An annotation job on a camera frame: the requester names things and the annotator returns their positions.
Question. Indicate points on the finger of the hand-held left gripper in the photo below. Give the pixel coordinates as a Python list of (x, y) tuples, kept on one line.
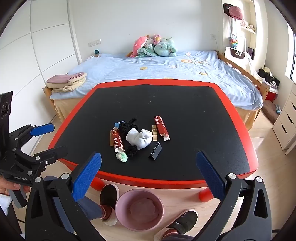
[(41, 129), (55, 151)]

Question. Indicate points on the doll with pink hat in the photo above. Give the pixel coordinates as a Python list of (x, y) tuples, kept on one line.
[(156, 39)]

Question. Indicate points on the cream folded towel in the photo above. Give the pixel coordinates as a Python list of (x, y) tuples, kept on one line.
[(69, 85)]

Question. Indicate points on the red paper box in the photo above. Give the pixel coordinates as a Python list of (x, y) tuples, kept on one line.
[(118, 140), (161, 126)]

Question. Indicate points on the red table leg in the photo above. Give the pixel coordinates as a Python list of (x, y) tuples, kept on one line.
[(97, 184), (205, 194)]

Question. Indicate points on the white sock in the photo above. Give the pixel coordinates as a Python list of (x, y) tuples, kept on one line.
[(140, 138)]

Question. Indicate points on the wooden clothespin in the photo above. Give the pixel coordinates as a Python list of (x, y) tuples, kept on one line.
[(154, 134)]

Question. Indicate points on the small blue clock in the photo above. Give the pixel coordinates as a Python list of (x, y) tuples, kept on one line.
[(96, 51)]

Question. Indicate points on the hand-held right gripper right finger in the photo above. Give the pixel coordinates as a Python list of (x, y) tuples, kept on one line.
[(209, 171)]

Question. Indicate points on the black bag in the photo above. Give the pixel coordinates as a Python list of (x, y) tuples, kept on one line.
[(268, 77)]

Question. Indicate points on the striped green plush toy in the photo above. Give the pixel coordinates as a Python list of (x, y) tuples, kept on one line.
[(145, 52)]

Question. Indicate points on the black binder clip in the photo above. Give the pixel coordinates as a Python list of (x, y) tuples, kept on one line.
[(156, 150)]

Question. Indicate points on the person's shoe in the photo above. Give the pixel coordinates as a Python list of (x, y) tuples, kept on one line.
[(108, 197), (182, 221)]

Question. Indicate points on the white tote bag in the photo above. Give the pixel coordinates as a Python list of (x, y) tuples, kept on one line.
[(238, 54)]

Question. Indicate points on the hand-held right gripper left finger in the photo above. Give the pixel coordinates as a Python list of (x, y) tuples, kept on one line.
[(87, 176)]

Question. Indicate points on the person's left leg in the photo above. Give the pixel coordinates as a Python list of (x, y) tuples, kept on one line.
[(92, 208)]

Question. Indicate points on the pink plastic basin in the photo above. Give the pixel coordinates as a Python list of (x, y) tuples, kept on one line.
[(138, 208)]

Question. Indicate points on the pink plush toy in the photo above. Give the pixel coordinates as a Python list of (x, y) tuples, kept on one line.
[(138, 44)]

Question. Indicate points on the colourful small bag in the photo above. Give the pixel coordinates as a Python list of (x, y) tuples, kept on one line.
[(233, 41)]

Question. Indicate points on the white wall shelf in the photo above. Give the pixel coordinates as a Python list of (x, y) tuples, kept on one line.
[(248, 30)]

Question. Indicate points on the person's right shoe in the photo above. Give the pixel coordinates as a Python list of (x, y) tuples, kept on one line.
[(182, 221)]

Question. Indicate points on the person's left hand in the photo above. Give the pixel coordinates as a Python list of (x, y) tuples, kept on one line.
[(7, 186)]

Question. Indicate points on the white drawer cabinet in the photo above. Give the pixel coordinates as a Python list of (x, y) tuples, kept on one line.
[(285, 122)]

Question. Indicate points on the black rolled sock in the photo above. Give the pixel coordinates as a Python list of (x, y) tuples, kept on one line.
[(131, 150)]

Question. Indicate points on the white wall switch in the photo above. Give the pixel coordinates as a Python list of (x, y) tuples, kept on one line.
[(94, 42)]

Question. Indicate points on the red storage box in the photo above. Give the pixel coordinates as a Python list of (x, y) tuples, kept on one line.
[(272, 94)]

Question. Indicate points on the window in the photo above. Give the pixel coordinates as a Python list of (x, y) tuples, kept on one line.
[(291, 60)]

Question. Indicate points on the pink cap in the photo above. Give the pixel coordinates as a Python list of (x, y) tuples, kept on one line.
[(235, 12)]

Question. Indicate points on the pink folded towel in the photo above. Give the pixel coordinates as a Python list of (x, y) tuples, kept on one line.
[(59, 78)]

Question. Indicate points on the person's left shoe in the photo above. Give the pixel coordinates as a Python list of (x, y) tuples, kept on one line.
[(108, 197)]

